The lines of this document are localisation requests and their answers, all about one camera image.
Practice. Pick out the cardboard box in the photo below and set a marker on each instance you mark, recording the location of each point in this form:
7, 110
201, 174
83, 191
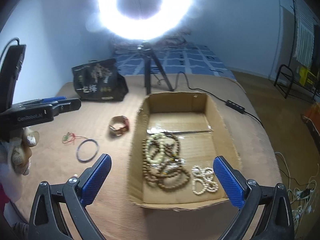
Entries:
198, 125

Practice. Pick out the black metal rack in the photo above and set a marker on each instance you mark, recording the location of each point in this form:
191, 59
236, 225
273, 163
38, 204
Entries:
287, 83

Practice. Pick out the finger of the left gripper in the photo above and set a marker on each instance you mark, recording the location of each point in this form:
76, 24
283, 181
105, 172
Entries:
46, 100
65, 106

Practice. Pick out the left hand white glove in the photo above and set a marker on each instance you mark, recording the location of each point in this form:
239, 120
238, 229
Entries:
17, 151

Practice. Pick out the black snack bag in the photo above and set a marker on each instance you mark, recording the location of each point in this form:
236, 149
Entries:
99, 81

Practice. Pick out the blue patterned bedding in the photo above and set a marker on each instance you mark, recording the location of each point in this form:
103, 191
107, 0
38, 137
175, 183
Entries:
190, 59

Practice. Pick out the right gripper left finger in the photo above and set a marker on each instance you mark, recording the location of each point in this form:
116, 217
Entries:
92, 179

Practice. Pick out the red string green charm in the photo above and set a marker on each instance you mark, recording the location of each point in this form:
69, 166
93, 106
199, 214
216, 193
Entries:
70, 137

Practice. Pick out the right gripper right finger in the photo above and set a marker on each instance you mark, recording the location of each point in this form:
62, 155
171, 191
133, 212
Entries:
232, 181

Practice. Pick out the ring light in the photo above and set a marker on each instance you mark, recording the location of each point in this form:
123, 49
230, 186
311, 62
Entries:
140, 20

